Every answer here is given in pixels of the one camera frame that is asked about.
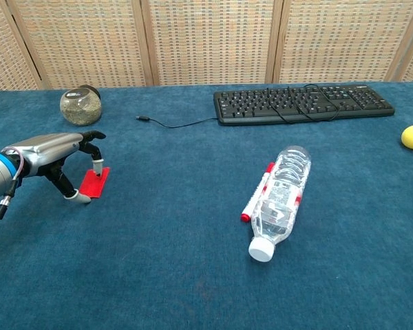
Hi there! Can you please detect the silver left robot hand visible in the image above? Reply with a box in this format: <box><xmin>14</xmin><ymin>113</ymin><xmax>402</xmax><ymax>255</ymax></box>
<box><xmin>1</xmin><ymin>130</ymin><xmax>107</xmax><ymax>204</ymax></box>

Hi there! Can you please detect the red rectangular card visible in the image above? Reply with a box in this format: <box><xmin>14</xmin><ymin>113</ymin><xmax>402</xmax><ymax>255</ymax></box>
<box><xmin>77</xmin><ymin>166</ymin><xmax>111</xmax><ymax>200</ymax></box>

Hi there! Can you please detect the glass jar with dried herbs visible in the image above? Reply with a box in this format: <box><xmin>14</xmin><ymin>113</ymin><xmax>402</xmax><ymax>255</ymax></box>
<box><xmin>59</xmin><ymin>84</ymin><xmax>103</xmax><ymax>127</ymax></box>

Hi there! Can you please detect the blue table cloth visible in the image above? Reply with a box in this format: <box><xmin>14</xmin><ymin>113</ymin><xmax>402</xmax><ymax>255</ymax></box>
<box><xmin>0</xmin><ymin>80</ymin><xmax>413</xmax><ymax>330</ymax></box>

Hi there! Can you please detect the woven folding screen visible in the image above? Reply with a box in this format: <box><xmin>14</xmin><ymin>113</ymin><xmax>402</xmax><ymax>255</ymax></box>
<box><xmin>0</xmin><ymin>0</ymin><xmax>413</xmax><ymax>94</ymax></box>

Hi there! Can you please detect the red and white marker pen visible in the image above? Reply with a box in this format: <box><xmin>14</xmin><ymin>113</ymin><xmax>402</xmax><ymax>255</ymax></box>
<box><xmin>240</xmin><ymin>162</ymin><xmax>275</xmax><ymax>223</ymax></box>

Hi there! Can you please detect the clear plastic water bottle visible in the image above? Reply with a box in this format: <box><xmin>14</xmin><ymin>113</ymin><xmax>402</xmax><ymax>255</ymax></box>
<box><xmin>248</xmin><ymin>145</ymin><xmax>313</xmax><ymax>263</ymax></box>

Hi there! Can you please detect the black computer keyboard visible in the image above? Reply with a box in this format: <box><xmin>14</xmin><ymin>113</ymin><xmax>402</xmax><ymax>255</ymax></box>
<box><xmin>213</xmin><ymin>84</ymin><xmax>396</xmax><ymax>127</ymax></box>

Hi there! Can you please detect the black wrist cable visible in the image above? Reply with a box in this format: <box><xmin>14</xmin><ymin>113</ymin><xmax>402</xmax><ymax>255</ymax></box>
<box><xmin>0</xmin><ymin>146</ymin><xmax>25</xmax><ymax>221</ymax></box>

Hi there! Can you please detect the black keyboard usb cable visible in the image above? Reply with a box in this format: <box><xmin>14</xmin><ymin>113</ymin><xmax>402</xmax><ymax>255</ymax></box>
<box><xmin>136</xmin><ymin>83</ymin><xmax>339</xmax><ymax>129</ymax></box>

